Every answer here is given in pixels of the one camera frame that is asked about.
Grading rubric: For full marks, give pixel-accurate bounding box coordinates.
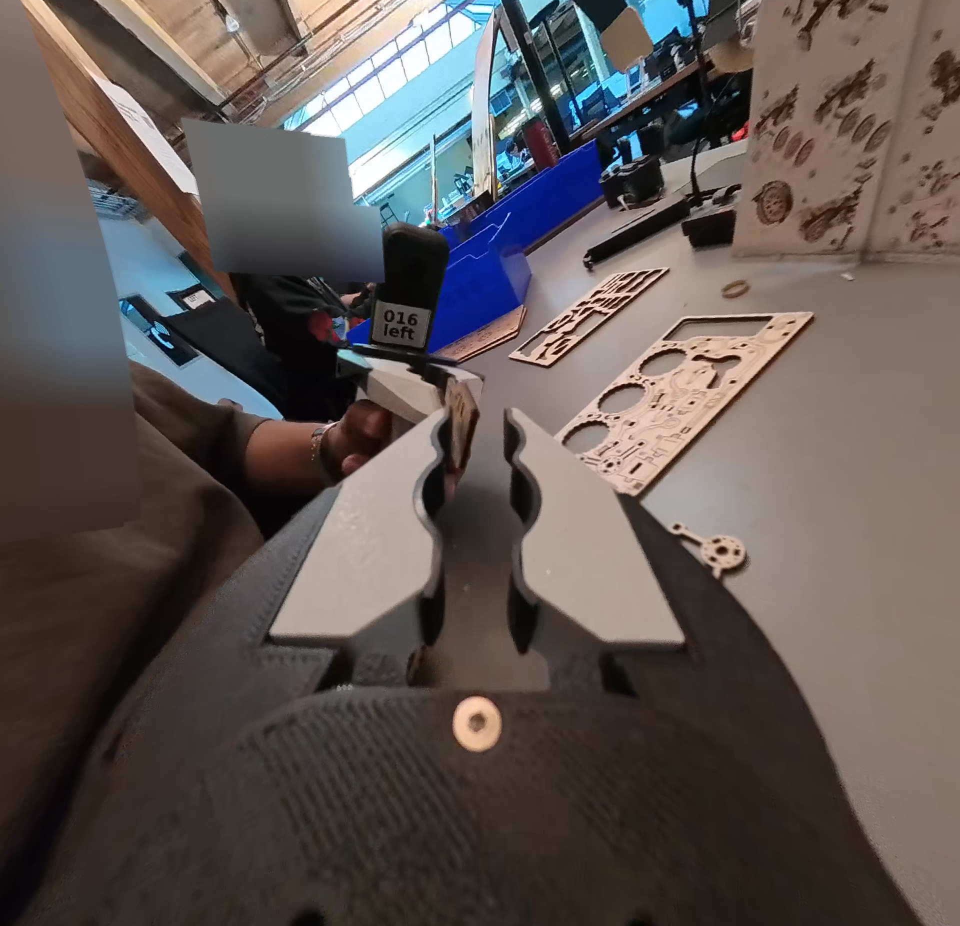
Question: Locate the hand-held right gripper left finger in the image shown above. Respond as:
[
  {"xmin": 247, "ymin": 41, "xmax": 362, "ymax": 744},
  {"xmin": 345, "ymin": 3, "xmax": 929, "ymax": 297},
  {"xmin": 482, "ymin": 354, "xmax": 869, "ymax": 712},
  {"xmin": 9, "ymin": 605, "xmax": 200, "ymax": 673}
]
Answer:
[{"xmin": 268, "ymin": 407, "xmax": 453, "ymax": 648}]

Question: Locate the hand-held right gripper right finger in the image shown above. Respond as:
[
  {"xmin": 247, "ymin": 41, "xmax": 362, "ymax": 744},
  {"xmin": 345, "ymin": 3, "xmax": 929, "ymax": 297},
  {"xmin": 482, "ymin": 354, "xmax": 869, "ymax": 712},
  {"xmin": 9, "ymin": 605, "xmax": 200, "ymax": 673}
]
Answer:
[{"xmin": 501, "ymin": 407, "xmax": 688, "ymax": 656}]

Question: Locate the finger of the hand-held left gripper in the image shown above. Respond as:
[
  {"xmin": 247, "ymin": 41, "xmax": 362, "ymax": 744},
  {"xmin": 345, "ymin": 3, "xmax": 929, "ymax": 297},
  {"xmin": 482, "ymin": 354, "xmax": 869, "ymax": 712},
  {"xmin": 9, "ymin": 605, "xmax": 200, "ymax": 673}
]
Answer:
[
  {"xmin": 354, "ymin": 362, "xmax": 445, "ymax": 428},
  {"xmin": 431, "ymin": 365, "xmax": 486, "ymax": 417}
]

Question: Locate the small wooden part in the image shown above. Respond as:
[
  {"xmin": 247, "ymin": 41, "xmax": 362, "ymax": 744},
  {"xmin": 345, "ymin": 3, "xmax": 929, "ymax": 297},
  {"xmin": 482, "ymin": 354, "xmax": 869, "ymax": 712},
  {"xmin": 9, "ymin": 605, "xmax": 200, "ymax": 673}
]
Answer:
[{"xmin": 442, "ymin": 380, "xmax": 482, "ymax": 486}]

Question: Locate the person's left forearm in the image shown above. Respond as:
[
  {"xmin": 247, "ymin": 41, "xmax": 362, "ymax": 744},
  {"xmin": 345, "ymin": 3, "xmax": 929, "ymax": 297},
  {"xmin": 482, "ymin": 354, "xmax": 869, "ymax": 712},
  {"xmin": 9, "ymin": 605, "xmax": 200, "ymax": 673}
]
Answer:
[{"xmin": 243, "ymin": 416, "xmax": 345, "ymax": 498}]

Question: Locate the grey desk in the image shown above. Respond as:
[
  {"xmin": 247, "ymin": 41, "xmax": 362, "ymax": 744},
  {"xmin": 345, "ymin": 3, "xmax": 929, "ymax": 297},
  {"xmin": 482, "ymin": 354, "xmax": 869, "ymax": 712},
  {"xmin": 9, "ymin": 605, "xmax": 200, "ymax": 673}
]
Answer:
[{"xmin": 442, "ymin": 137, "xmax": 960, "ymax": 926}]

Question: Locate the person's left hand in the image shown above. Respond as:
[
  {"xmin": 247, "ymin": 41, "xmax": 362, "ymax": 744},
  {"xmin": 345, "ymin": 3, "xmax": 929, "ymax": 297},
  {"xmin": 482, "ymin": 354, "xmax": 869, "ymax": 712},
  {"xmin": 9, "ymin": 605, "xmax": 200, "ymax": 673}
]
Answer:
[{"xmin": 339, "ymin": 399, "xmax": 395, "ymax": 483}]

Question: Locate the brown wooden sheet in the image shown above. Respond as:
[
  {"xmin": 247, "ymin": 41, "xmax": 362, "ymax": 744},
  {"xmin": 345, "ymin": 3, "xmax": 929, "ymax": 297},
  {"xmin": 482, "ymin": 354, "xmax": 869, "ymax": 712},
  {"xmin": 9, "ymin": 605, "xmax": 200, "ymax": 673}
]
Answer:
[{"xmin": 433, "ymin": 305, "xmax": 531, "ymax": 365}]

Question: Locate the wooden part with round disc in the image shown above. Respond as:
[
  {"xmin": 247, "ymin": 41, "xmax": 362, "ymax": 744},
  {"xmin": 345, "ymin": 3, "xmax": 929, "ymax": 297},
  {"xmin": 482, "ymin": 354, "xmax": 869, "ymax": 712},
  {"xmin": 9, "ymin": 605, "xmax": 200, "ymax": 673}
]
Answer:
[{"xmin": 669, "ymin": 521, "xmax": 749, "ymax": 580}]

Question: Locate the small wooden puzzle sheet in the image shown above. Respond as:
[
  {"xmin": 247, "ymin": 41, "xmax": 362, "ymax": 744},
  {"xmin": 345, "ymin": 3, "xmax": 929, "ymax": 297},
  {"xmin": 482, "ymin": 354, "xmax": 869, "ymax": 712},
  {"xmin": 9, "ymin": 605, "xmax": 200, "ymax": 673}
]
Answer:
[{"xmin": 509, "ymin": 267, "xmax": 670, "ymax": 368}]

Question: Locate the large wooden puzzle sheet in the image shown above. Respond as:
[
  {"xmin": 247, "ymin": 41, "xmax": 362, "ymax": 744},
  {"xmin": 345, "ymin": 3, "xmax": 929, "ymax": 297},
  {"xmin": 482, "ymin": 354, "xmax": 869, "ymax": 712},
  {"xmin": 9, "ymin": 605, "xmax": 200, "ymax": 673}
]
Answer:
[{"xmin": 558, "ymin": 311, "xmax": 816, "ymax": 497}]

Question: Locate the red fire extinguisher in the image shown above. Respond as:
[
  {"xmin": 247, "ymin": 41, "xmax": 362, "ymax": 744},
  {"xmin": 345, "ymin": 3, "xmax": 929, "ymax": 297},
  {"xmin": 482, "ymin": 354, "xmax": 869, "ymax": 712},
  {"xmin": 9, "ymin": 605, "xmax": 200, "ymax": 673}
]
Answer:
[{"xmin": 523, "ymin": 122, "xmax": 561, "ymax": 171}]

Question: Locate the curved wooden board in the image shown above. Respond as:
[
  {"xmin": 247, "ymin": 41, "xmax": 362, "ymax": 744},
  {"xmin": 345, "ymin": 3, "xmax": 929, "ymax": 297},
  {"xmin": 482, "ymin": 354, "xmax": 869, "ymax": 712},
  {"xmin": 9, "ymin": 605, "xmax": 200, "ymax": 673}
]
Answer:
[{"xmin": 468, "ymin": 5, "xmax": 505, "ymax": 216}]

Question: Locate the black metal bar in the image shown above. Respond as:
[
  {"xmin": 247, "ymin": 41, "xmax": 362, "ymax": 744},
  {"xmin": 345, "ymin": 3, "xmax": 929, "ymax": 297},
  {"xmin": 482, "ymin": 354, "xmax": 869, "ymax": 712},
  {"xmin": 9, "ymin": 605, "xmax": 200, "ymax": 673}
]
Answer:
[{"xmin": 582, "ymin": 197, "xmax": 693, "ymax": 272}]

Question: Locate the black phone icon sign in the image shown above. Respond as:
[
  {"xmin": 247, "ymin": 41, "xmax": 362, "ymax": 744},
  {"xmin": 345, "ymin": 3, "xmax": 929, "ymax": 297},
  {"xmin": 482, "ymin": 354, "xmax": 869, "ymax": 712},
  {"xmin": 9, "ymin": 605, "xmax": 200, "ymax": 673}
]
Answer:
[{"xmin": 137, "ymin": 317, "xmax": 201, "ymax": 370}]

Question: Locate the black device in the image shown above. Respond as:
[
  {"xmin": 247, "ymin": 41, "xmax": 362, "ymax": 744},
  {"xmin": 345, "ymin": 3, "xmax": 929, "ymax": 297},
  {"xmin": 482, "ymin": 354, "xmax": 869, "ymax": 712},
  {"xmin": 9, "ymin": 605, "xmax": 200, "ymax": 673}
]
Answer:
[{"xmin": 598, "ymin": 153, "xmax": 666, "ymax": 212}]

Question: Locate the person's brown shirt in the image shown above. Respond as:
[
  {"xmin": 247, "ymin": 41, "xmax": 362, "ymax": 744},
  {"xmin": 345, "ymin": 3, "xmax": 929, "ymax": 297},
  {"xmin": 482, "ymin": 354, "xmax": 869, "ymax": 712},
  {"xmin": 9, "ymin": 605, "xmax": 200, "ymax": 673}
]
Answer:
[{"xmin": 0, "ymin": 362, "xmax": 331, "ymax": 926}]

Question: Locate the black pillar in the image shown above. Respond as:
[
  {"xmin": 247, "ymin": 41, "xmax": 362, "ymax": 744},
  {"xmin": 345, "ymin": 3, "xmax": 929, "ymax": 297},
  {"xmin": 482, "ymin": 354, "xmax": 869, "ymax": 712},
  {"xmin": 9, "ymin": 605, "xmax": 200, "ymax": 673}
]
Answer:
[{"xmin": 486, "ymin": 0, "xmax": 577, "ymax": 164}]

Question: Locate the black box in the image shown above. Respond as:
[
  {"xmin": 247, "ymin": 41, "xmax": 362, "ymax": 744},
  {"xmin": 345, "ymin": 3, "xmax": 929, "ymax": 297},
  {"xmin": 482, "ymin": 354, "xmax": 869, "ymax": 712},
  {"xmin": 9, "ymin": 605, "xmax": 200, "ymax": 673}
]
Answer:
[{"xmin": 681, "ymin": 185, "xmax": 742, "ymax": 250}]

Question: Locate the white paper notice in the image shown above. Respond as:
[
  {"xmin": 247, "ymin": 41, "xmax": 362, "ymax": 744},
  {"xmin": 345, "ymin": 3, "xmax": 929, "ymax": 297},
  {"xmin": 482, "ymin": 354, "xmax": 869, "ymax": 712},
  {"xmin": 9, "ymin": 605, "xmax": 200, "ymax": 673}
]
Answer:
[{"xmin": 91, "ymin": 77, "xmax": 201, "ymax": 194}]

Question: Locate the cardboard sheet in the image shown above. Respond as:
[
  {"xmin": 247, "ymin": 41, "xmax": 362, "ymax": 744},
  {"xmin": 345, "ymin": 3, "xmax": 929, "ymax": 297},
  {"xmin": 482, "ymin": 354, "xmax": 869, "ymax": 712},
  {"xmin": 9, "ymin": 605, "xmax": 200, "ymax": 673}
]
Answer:
[{"xmin": 598, "ymin": 5, "xmax": 659, "ymax": 74}]

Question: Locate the standing printed instruction sheet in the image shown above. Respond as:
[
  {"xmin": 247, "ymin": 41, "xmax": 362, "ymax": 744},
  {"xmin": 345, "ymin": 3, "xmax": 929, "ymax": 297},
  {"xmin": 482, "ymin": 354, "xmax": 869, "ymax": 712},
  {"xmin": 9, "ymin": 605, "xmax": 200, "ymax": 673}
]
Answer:
[{"xmin": 731, "ymin": 0, "xmax": 960, "ymax": 265}]

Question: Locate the beaded bracelet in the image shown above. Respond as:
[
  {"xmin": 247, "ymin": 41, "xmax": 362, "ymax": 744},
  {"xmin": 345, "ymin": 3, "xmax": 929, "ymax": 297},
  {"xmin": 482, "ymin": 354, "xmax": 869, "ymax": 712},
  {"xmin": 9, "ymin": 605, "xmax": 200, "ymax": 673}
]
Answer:
[{"xmin": 309, "ymin": 420, "xmax": 340, "ymax": 486}]

